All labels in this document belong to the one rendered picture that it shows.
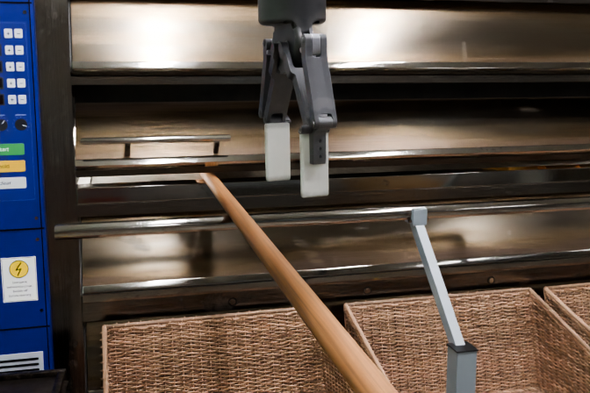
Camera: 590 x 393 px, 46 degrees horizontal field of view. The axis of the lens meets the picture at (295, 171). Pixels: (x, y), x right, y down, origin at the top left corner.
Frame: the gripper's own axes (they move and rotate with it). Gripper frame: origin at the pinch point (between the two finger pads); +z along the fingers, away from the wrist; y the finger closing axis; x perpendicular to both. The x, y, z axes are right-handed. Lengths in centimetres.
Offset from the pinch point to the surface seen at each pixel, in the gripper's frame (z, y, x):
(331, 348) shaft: 15.2, 14.7, -2.1
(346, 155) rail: 10, -78, 42
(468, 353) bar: 40, -28, 44
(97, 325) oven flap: 51, -98, -16
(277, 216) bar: 17, -54, 17
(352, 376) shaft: 15.2, 21.0, -2.8
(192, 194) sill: 19, -93, 8
